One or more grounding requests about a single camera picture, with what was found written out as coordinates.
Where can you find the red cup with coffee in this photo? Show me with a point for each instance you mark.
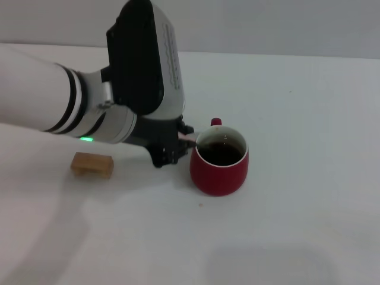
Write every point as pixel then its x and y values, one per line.
pixel 219 181

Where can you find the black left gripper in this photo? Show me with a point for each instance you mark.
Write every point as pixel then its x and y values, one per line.
pixel 157 130

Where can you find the plain notched wooden block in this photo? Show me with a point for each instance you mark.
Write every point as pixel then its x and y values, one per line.
pixel 92 164

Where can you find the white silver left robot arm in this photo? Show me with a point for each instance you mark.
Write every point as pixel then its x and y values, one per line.
pixel 44 98

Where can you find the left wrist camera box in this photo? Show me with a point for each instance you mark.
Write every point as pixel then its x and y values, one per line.
pixel 139 59

